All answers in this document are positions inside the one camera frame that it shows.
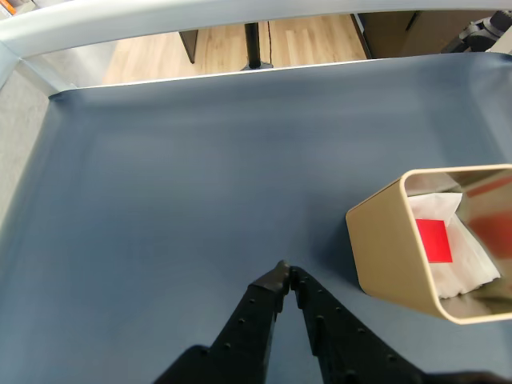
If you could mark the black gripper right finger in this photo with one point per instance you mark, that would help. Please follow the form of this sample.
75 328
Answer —
344 348

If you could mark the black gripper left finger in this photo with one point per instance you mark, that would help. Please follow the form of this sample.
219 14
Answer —
244 332

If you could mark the red cube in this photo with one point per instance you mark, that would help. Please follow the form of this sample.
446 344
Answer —
434 240

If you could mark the beige metal box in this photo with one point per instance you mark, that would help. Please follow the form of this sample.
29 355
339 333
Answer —
384 248

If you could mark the white tissue paper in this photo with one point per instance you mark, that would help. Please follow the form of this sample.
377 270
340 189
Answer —
460 264

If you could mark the blue table mat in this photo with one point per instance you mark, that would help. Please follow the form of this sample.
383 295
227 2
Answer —
200 180

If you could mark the black pole stand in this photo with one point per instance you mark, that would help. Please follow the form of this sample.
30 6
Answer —
253 44

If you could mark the dark furniture panel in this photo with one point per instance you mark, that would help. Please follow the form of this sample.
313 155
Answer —
190 44

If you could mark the brown cabinet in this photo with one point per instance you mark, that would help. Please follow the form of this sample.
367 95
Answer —
392 34

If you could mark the grey and black device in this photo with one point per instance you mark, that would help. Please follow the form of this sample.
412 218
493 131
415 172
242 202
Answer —
492 26

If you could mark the white table frame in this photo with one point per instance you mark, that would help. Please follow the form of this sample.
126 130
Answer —
120 20

